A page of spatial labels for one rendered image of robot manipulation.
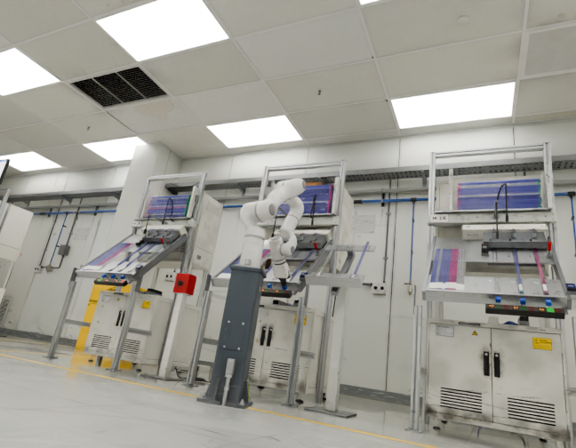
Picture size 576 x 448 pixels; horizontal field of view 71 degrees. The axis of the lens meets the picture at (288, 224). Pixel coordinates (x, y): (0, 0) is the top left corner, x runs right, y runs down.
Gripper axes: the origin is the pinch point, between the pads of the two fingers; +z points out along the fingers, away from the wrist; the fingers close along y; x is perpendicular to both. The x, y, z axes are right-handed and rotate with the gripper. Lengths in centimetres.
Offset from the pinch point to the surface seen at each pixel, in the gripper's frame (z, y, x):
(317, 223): -11, -3, 79
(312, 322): 37.5, 9.1, 13.1
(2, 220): -16, -458, 97
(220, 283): 4, -52, 2
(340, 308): 16.2, 35.5, 1.2
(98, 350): 69, -187, -15
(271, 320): 38.6, -22.7, 11.9
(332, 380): 48, 35, -27
